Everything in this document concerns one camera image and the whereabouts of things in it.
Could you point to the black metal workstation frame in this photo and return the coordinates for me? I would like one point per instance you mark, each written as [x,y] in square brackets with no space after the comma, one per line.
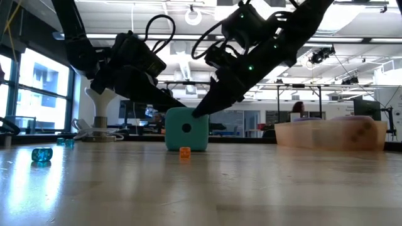
[188,83]
[298,85]

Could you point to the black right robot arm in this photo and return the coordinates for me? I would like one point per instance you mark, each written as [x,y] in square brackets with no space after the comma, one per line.
[307,19]

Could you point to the black monitor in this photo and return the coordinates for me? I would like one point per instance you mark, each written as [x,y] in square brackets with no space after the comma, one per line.
[367,110]
[130,114]

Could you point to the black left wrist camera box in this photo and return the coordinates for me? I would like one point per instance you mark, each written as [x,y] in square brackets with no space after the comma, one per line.
[138,53]

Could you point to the long ceiling light bar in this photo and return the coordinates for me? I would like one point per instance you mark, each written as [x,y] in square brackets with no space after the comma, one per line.
[336,39]

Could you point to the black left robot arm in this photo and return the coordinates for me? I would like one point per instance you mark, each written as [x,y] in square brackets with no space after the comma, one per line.
[75,37]

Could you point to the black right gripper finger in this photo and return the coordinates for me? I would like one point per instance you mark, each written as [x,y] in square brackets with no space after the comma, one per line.
[221,97]

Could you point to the black aluminium table frame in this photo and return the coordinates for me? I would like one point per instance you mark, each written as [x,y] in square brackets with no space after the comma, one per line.
[141,138]

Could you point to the large green foam die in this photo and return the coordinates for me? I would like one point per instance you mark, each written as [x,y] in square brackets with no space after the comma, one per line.
[188,138]

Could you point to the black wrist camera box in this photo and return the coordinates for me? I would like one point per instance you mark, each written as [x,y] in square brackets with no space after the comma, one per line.
[138,53]
[245,25]

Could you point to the person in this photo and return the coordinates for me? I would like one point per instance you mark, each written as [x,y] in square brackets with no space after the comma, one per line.
[158,119]
[298,106]

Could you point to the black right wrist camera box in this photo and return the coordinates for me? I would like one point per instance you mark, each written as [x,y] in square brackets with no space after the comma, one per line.
[245,25]

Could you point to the small orange translucent die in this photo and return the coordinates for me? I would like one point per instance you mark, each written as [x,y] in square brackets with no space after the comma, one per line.
[185,152]

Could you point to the white mushroom-shaped lamp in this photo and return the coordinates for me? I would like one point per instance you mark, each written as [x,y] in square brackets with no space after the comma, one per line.
[101,105]

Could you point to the black ceiling camera cluster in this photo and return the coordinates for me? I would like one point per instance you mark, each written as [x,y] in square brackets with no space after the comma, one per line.
[322,55]
[350,80]

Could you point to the small teal translucent die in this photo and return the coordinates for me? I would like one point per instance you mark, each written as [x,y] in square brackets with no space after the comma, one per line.
[69,143]
[41,154]
[60,141]

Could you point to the orange translucent plastic bin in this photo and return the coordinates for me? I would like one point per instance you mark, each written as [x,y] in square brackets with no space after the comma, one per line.
[298,135]

